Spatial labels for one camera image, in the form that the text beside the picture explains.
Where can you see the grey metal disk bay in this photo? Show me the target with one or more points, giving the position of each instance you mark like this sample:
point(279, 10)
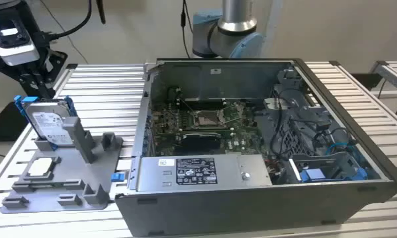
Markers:
point(295, 119)

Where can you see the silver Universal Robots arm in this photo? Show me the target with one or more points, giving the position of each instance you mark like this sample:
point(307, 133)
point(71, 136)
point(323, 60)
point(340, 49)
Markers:
point(233, 17)

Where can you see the black antenna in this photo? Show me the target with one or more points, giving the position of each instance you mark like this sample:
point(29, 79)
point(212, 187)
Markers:
point(100, 12)

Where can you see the blue case latch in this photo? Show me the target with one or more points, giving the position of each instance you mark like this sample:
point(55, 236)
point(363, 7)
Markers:
point(116, 177)

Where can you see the metal slat side table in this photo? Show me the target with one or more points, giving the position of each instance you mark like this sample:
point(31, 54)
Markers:
point(395, 72)

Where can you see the green motherboard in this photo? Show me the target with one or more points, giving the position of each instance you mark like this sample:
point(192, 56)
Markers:
point(241, 138)

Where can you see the black box under table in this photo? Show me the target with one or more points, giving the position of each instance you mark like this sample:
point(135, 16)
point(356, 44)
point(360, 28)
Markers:
point(367, 80)

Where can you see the black stand with base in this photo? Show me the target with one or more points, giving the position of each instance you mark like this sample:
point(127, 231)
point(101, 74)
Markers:
point(4, 124)

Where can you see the grey parts rack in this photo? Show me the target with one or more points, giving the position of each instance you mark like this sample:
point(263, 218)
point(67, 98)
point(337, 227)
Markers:
point(72, 163)

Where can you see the silver power supply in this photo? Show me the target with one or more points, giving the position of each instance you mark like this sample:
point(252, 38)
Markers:
point(152, 173)

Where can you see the black RAM slot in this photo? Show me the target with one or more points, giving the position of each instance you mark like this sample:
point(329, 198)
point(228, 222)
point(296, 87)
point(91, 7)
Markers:
point(201, 104)

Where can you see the blue connector block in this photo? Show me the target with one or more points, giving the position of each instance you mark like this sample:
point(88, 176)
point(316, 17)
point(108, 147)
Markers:
point(312, 176)

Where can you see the silver CPU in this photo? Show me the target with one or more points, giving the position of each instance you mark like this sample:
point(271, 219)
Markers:
point(40, 167)

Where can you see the hard disk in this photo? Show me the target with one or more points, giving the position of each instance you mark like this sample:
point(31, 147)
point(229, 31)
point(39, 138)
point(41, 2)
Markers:
point(48, 121)

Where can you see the CPU socket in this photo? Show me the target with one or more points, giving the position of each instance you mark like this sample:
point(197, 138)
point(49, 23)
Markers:
point(207, 119)

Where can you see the black open PC case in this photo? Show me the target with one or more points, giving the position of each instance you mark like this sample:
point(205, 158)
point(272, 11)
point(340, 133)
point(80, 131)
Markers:
point(225, 213)

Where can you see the grey drive cage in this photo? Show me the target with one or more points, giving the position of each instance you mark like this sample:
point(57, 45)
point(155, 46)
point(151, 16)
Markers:
point(337, 166)

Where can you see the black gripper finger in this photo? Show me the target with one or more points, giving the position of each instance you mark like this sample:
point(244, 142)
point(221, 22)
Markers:
point(57, 64)
point(23, 78)

